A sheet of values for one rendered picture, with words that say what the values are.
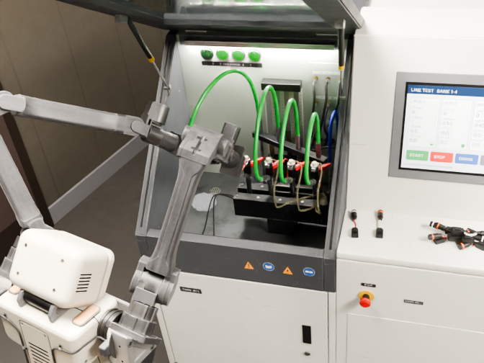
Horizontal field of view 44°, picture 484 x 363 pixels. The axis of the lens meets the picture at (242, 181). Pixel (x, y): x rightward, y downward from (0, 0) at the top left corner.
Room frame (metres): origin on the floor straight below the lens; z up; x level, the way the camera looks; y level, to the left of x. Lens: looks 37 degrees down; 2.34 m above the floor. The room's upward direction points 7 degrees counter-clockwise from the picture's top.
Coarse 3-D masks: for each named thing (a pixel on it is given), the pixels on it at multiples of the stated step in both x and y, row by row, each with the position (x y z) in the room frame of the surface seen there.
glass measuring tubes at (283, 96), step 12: (264, 84) 1.94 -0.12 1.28; (276, 84) 1.93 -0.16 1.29; (288, 84) 1.91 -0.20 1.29; (300, 84) 1.91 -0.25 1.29; (288, 96) 1.92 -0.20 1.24; (300, 96) 1.93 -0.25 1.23; (300, 108) 1.93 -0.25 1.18; (288, 120) 1.92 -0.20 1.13; (300, 120) 1.93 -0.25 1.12; (288, 132) 1.92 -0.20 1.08; (300, 132) 1.93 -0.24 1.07; (300, 144) 1.93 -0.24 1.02; (276, 156) 1.94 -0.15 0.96; (288, 156) 1.92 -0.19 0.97
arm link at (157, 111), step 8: (152, 104) 1.63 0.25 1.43; (160, 104) 1.64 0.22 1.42; (144, 112) 1.63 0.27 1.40; (152, 112) 1.62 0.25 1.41; (160, 112) 1.62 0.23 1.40; (168, 112) 1.64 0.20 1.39; (136, 120) 1.56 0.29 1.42; (144, 120) 1.60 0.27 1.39; (160, 120) 1.61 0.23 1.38; (136, 128) 1.55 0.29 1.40; (144, 128) 1.56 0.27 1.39
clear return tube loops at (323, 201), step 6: (300, 174) 1.61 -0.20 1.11; (276, 180) 1.61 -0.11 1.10; (318, 186) 1.55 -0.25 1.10; (318, 192) 1.53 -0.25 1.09; (300, 198) 1.60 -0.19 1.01; (318, 198) 1.59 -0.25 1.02; (324, 198) 1.60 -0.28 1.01; (276, 204) 1.57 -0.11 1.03; (324, 204) 1.59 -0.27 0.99; (300, 210) 1.54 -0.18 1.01; (306, 210) 1.55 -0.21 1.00; (318, 210) 1.52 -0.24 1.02
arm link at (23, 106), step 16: (0, 96) 1.42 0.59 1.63; (16, 96) 1.43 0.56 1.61; (16, 112) 1.44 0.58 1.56; (32, 112) 1.45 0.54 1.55; (48, 112) 1.47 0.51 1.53; (64, 112) 1.49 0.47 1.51; (80, 112) 1.51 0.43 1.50; (96, 112) 1.53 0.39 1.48; (96, 128) 1.52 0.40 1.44; (112, 128) 1.53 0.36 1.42; (128, 128) 1.55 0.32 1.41
